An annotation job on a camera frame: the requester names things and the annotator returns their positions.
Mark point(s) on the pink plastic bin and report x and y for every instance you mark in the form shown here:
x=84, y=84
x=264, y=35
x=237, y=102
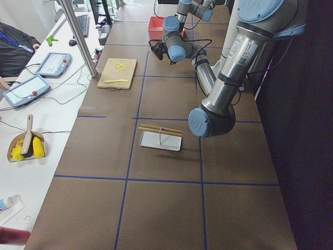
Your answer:
x=155, y=27

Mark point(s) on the yellow plastic knife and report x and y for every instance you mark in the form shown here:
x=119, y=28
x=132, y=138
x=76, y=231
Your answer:
x=114, y=81

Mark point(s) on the black computer mouse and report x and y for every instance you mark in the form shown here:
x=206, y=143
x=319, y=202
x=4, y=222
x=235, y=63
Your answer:
x=72, y=42

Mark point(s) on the teach pendant near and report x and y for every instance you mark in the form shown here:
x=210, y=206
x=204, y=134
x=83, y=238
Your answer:
x=27, y=91

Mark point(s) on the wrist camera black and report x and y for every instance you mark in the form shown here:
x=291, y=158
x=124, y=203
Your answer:
x=158, y=52

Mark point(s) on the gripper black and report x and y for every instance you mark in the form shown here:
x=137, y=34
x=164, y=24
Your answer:
x=159, y=53

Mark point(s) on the seated person dark jacket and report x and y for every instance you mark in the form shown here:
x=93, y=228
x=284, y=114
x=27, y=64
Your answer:
x=17, y=49

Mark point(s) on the wooden rack rod outer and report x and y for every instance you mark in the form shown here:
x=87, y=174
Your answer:
x=157, y=127

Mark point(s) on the teach pendant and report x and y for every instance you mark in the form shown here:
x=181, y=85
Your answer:
x=54, y=65
x=27, y=91

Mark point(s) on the bamboo cutting board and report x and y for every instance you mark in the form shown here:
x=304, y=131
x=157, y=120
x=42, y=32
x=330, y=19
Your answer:
x=110, y=72

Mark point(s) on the green plastic clamp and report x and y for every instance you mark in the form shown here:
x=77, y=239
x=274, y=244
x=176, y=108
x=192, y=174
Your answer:
x=50, y=40

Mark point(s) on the wooden dustpan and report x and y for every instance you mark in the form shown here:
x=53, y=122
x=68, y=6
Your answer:
x=21, y=136

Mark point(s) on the white paper roll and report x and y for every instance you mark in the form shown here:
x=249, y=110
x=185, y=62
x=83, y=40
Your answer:
x=6, y=203

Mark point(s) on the aluminium camera post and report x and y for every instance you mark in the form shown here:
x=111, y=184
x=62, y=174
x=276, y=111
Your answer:
x=71, y=18

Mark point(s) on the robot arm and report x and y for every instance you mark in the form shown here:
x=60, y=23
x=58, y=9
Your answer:
x=178, y=49
x=259, y=22

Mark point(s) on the teach pendant far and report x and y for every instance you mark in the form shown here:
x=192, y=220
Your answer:
x=54, y=65

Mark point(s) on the black keyboard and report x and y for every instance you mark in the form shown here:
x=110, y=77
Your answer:
x=83, y=22

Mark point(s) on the wooden hand brush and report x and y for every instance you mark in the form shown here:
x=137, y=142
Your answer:
x=27, y=150

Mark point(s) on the red object at corner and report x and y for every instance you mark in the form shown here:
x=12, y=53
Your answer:
x=10, y=236

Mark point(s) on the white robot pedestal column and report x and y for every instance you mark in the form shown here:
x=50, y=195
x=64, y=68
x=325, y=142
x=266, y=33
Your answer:
x=229, y=39

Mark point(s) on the white rectangular tray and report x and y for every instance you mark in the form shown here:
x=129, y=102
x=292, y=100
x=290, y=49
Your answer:
x=160, y=141

